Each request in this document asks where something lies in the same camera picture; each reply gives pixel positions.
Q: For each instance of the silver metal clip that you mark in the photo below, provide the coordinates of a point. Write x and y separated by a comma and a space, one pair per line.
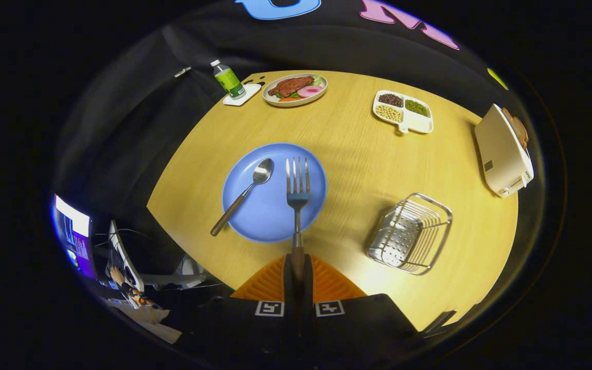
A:
183, 72

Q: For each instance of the blue plate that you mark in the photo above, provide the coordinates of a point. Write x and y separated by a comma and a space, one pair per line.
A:
265, 210

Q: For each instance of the green label water bottle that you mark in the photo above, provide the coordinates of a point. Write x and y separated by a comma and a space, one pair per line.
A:
229, 81

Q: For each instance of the pink ham slice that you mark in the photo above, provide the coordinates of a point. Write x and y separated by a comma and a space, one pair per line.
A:
310, 91

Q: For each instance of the lit computer monitor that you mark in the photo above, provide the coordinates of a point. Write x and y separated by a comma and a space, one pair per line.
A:
77, 236

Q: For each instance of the white divided bean dish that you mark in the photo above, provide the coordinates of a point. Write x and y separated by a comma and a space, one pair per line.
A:
419, 122

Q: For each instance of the white square coaster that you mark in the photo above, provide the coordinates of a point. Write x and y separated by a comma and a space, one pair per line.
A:
248, 95

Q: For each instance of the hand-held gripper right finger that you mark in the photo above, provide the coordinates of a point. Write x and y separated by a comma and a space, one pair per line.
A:
308, 295

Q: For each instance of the brown meat piece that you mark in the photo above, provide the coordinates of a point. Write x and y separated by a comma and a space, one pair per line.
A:
291, 86

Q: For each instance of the beige oval food plate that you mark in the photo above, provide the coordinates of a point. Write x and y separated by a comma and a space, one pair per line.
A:
275, 99

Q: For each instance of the toast slice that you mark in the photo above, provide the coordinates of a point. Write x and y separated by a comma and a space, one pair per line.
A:
521, 132
509, 117

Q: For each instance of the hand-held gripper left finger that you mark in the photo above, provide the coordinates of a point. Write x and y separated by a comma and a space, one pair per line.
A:
288, 295

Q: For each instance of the white toaster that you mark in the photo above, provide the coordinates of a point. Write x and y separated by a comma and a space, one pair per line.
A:
501, 154

